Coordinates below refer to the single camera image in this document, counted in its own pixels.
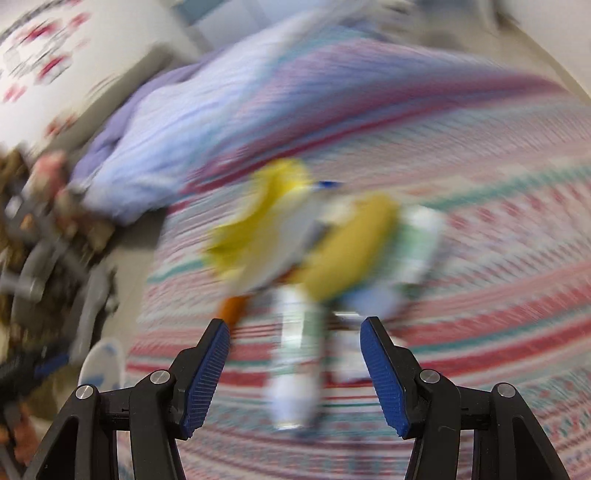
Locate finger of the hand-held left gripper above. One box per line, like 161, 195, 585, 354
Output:
28, 352, 71, 377

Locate white trash bin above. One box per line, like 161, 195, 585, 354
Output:
78, 337, 125, 391

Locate yellow cloth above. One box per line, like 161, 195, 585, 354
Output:
205, 158, 315, 289

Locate yellow sponge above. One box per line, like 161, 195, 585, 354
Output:
295, 193, 400, 302

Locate blue tissue box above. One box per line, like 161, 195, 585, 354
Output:
342, 284, 402, 321

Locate purple checked quilt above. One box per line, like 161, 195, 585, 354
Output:
68, 9, 370, 228

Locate grey padded headboard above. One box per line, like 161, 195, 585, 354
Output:
76, 44, 178, 139

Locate green white packet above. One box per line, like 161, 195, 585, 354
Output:
392, 205, 447, 288

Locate pink plush toy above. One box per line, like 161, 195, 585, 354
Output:
33, 151, 71, 188

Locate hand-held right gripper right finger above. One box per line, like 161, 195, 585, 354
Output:
360, 316, 571, 480

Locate white bottle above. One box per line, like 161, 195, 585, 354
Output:
267, 285, 325, 431

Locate red wall stickers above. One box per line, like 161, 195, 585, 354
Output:
0, 0, 93, 104

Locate patterned knit-print blanket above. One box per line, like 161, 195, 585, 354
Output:
122, 34, 591, 480

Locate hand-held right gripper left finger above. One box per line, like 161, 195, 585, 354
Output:
23, 318, 232, 480

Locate grey swivel chair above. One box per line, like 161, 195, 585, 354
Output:
0, 182, 122, 356

